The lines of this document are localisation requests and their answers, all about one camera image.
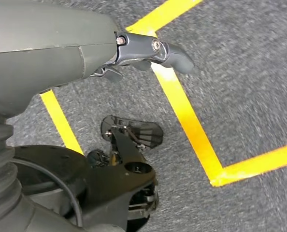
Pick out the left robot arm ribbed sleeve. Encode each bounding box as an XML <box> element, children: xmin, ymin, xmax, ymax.
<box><xmin>0</xmin><ymin>109</ymin><xmax>22</xmax><ymax>225</ymax></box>

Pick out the yellow floor tape marking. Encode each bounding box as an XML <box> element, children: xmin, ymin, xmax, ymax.
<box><xmin>40</xmin><ymin>0</ymin><xmax>287</xmax><ymax>188</ymax></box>

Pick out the grey cable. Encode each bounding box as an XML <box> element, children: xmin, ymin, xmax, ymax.
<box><xmin>12</xmin><ymin>158</ymin><xmax>84</xmax><ymax>228</ymax></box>

